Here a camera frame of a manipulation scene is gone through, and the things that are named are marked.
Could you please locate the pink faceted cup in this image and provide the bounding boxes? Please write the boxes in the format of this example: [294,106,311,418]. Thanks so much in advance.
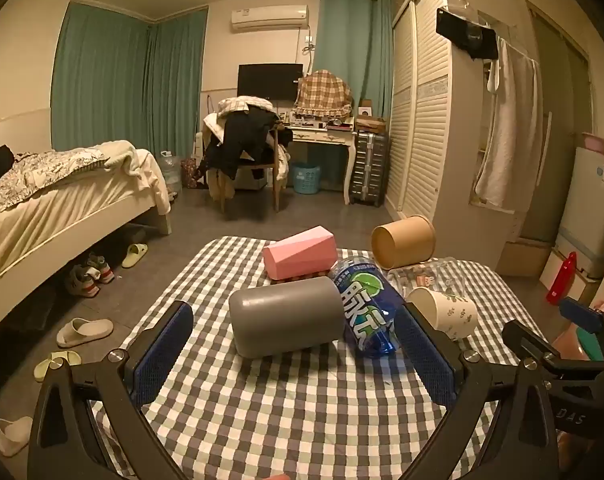
[263,226,339,281]

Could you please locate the blue plastic bottle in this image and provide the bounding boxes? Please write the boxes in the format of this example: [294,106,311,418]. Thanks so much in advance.
[330,256,401,359]

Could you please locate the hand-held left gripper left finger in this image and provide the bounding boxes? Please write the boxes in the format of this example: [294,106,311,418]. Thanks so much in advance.
[26,301,194,480]

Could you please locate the plaid cloth cover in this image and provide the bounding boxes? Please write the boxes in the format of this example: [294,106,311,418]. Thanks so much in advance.
[293,69,355,119]

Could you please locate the white desk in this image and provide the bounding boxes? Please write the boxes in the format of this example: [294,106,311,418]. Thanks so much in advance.
[278,122,358,206]

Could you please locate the teal curtain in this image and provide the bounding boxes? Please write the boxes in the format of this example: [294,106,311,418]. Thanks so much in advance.
[313,0,395,122]

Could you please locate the patterned quilt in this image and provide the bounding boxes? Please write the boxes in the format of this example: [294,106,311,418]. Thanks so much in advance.
[0,150,110,224]

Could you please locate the wide green curtain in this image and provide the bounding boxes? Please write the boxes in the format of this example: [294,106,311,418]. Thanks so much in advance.
[50,1,157,153]

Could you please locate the white patterned paper cup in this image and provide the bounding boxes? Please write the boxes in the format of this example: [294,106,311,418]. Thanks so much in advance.
[406,286,479,342]

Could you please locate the red bottle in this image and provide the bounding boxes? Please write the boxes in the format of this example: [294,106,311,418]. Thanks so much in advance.
[545,251,579,305]

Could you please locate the black monitor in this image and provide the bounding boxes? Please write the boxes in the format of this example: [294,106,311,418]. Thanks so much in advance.
[237,63,305,102]

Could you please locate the grey sneaker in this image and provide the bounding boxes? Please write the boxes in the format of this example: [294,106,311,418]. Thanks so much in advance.
[63,265,103,298]
[86,254,115,284]

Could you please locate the narrow green curtain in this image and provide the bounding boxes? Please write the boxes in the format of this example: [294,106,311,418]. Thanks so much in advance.
[149,9,210,161]

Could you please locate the glass door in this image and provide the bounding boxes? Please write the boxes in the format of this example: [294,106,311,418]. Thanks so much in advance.
[521,4,597,248]

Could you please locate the checked tablecloth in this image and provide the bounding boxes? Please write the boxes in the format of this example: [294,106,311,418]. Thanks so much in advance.
[89,235,549,480]

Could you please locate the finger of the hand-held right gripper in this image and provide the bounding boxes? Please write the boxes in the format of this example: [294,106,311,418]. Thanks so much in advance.
[501,319,565,368]
[558,296,604,335]

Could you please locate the white fridge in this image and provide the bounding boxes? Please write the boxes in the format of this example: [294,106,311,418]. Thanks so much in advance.
[553,145,604,282]

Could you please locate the large water jug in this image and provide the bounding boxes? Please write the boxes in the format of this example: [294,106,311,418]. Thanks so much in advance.
[156,150,184,194]

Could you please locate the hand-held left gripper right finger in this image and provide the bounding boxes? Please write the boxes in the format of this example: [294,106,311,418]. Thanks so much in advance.
[394,304,561,480]

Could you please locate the bed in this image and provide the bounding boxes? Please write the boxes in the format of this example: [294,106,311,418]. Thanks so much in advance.
[0,140,173,333]

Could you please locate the grey cup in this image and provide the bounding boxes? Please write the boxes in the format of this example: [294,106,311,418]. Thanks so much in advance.
[228,276,345,359]

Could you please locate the dark red bag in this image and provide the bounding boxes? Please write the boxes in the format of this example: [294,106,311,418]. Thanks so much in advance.
[181,158,203,190]

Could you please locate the white towel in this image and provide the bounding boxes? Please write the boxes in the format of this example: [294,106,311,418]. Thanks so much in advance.
[474,37,544,209]

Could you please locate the pile of clothes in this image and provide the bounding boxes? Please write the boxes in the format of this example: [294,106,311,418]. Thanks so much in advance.
[198,95,290,201]

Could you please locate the yellow-green slipper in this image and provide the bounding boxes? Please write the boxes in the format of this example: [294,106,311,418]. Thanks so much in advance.
[34,350,83,382]
[121,243,149,269]

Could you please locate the wooden chair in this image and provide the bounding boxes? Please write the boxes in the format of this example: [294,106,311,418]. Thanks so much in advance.
[209,127,289,213]

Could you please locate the white air conditioner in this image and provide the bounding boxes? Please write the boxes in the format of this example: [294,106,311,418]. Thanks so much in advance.
[230,4,311,32]

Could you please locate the cream blanket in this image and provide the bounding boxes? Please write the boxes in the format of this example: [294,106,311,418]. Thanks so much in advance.
[88,140,173,217]

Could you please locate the white louvred wardrobe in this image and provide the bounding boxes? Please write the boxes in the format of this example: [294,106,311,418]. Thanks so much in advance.
[384,0,539,263]

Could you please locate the grey suitcase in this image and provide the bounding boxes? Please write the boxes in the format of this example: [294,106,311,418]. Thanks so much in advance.
[349,130,389,208]

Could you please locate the teal plastic container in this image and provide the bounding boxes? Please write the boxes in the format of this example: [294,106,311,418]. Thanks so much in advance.
[578,331,604,362]

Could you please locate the beige slipper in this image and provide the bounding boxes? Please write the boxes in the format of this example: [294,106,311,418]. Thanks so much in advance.
[56,317,115,349]

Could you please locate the white slipper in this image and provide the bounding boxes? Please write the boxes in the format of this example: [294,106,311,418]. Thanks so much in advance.
[0,415,35,457]

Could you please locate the brown paper cup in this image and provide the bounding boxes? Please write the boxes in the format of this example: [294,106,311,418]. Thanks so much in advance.
[371,215,437,270]

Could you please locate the blue waste bin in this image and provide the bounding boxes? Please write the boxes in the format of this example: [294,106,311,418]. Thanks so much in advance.
[292,162,322,195]

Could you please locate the small brown cardboard box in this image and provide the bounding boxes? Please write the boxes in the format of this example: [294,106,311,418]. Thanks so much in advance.
[354,114,387,134]

